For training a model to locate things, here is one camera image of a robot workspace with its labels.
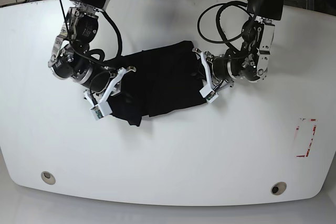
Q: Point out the black graphic t-shirt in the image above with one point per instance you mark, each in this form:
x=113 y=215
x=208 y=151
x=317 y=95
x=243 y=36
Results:
x=166 y=79

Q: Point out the table cable grommet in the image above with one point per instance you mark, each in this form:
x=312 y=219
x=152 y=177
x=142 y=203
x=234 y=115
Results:
x=278 y=188
x=48 y=178

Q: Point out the right table cable grommet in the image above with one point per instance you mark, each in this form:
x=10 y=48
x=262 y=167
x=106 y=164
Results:
x=278 y=188

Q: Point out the red tape corner marking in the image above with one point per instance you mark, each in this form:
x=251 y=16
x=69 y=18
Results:
x=304 y=136

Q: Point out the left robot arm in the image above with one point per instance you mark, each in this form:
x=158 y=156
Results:
x=247 y=56

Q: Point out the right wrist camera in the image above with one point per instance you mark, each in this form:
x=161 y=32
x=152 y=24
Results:
x=100 y=110

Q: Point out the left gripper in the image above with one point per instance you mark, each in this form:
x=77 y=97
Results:
x=207 y=62

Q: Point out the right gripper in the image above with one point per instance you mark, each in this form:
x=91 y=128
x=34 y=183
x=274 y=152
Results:
x=113 y=86

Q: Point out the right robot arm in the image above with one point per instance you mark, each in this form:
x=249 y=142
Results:
x=72 y=57

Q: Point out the left table cable grommet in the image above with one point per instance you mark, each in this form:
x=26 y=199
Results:
x=48 y=178

